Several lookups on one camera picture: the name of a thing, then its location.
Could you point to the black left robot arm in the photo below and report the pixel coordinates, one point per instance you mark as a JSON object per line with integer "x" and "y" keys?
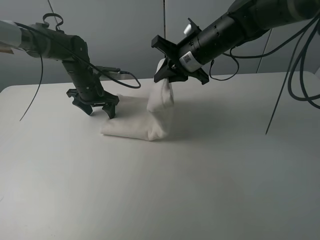
{"x": 39, "y": 41}

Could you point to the white towel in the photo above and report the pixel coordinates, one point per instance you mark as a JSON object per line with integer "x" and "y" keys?
{"x": 141, "y": 118}

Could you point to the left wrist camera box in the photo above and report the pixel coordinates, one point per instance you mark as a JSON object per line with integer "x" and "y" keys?
{"x": 108, "y": 70}

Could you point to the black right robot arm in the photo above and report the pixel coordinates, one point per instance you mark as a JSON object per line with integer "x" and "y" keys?
{"x": 244, "y": 21}

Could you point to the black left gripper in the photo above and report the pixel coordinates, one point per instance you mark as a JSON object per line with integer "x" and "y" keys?
{"x": 85, "y": 99}

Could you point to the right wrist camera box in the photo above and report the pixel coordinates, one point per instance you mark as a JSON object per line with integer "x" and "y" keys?
{"x": 191, "y": 28}

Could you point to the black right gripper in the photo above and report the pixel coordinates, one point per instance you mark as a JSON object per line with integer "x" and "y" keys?
{"x": 170, "y": 67}

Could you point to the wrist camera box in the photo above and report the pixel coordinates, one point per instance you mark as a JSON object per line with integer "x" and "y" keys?
{"x": 191, "y": 28}
{"x": 108, "y": 70}

